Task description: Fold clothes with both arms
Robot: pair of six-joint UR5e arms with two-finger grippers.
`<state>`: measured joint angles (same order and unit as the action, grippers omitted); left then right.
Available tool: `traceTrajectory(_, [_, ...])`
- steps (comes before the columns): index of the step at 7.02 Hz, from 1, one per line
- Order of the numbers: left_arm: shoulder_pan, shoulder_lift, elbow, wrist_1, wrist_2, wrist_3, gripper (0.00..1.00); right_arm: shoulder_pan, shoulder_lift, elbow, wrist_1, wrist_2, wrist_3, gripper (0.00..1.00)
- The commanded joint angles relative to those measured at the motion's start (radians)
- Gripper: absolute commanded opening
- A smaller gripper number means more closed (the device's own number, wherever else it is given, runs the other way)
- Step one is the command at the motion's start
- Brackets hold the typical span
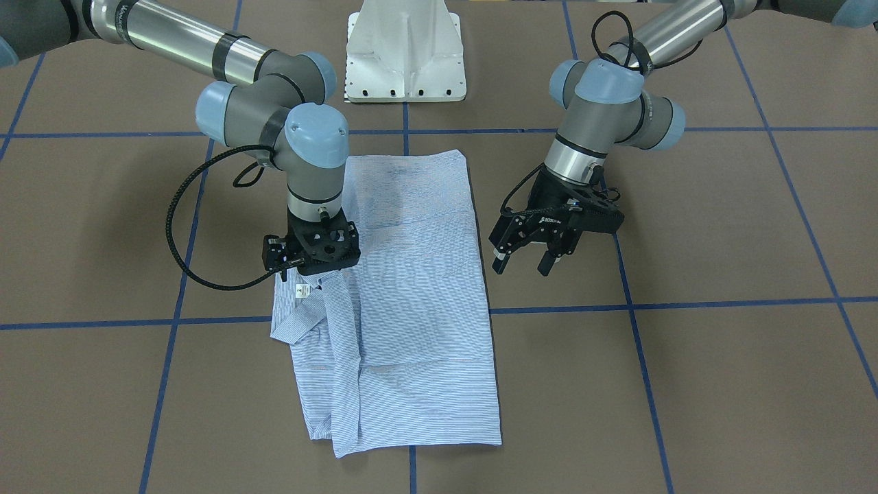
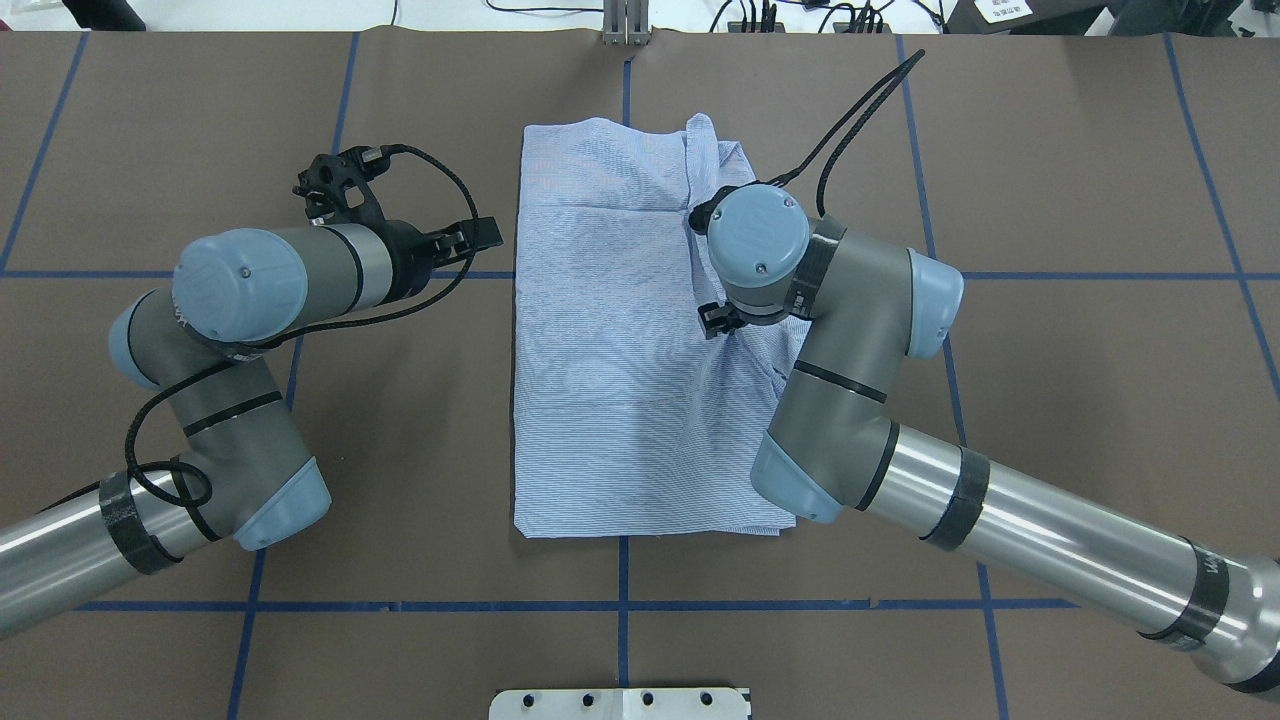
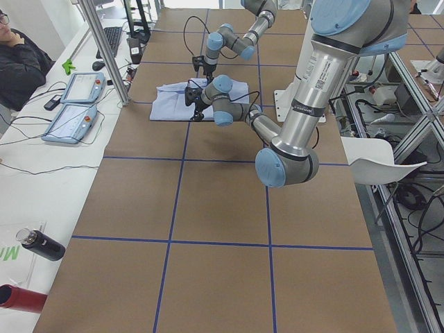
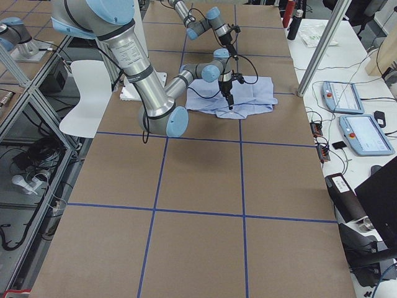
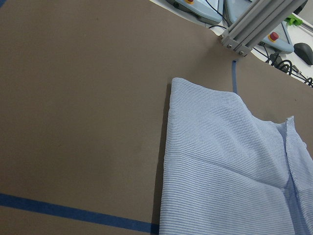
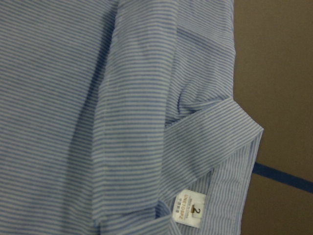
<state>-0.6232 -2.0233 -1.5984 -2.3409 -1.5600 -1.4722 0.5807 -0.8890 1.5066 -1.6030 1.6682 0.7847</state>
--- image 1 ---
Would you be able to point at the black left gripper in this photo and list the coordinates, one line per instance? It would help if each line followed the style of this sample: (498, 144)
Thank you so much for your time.
(549, 199)

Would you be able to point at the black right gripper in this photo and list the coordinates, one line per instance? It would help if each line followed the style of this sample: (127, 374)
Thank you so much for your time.
(275, 251)

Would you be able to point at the blue striped button shirt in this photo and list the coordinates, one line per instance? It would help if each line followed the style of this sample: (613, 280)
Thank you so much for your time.
(397, 350)

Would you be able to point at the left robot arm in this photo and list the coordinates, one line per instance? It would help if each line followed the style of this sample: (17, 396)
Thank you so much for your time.
(606, 104)

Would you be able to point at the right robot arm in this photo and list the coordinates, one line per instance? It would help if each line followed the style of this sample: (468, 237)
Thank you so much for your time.
(262, 102)

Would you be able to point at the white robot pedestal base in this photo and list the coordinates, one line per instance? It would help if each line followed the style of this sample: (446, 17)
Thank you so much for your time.
(404, 51)

